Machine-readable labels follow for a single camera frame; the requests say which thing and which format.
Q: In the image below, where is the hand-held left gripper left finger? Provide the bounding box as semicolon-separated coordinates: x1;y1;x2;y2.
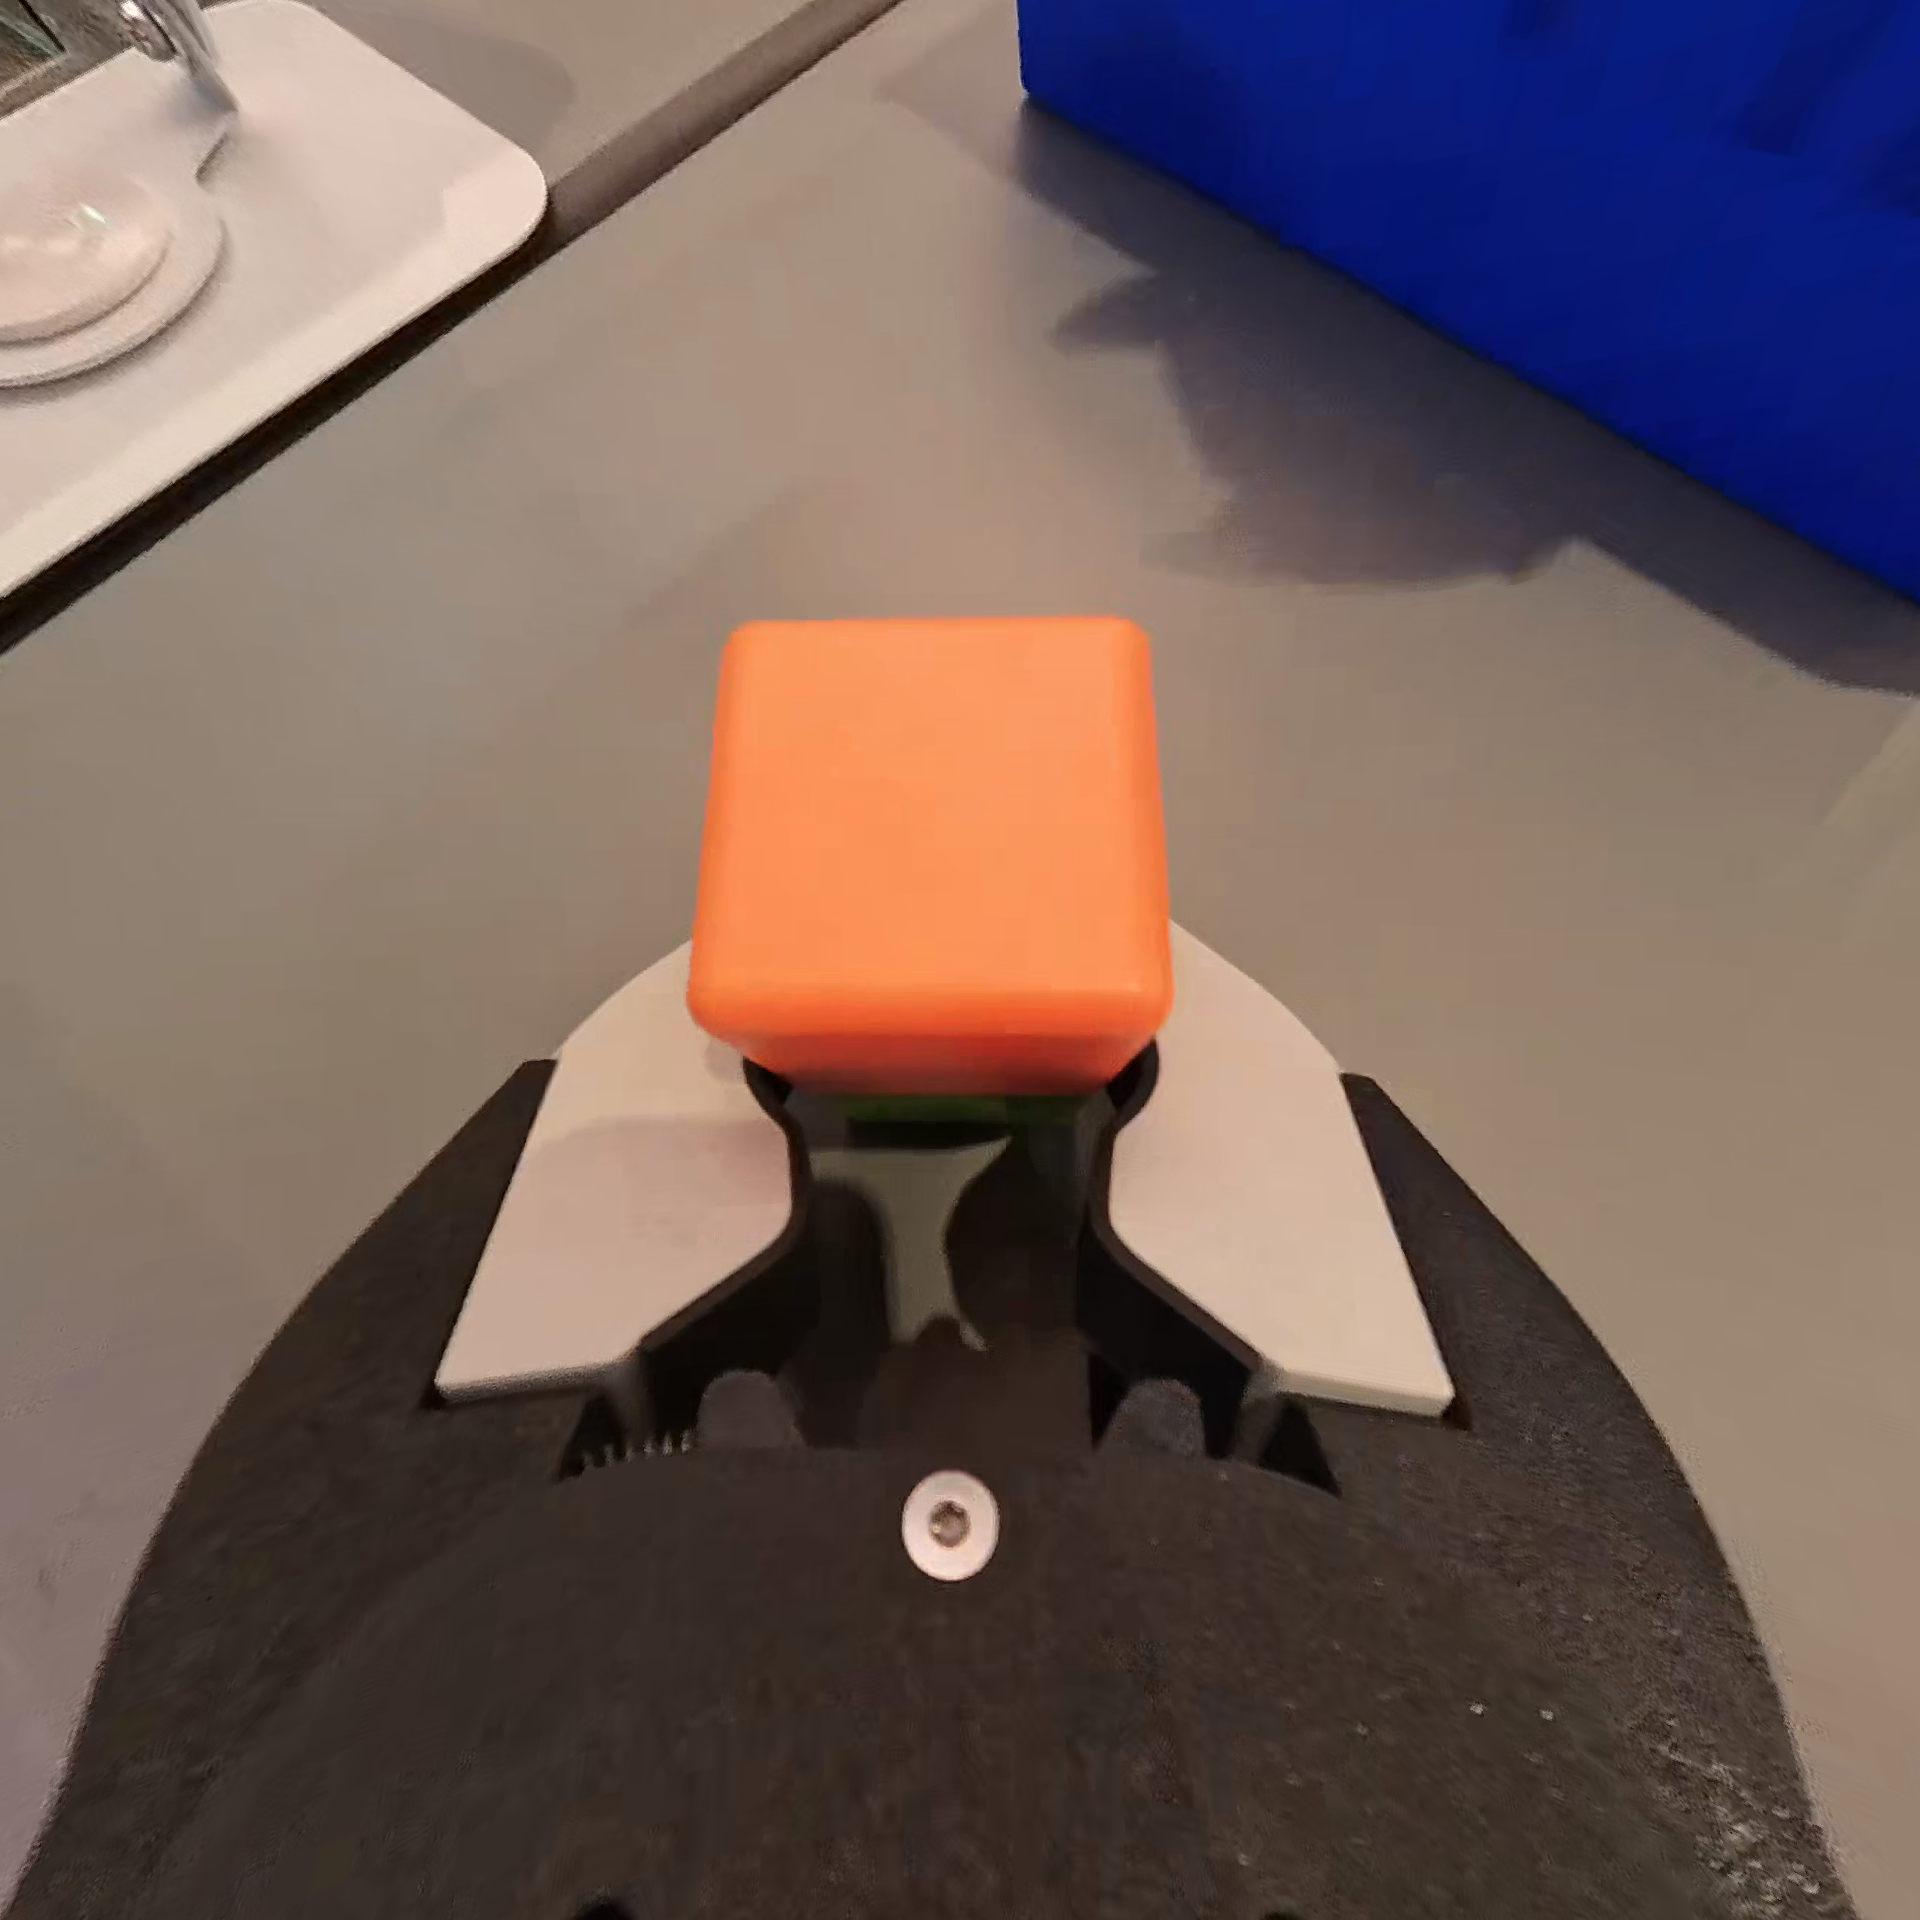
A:
438;955;820;1449

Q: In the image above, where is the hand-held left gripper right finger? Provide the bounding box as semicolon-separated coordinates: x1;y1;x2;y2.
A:
1079;925;1462;1454

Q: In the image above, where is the green magnetic cube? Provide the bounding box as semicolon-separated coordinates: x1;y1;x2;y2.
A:
839;1082;1040;1119

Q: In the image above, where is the orange magnetic cube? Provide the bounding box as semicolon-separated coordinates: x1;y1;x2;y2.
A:
688;619;1178;1095

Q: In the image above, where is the blue plastic bin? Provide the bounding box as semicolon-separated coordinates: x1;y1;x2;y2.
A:
1015;0;1920;606

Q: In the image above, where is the white sign stand base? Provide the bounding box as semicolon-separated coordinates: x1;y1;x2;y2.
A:
0;0;555;606

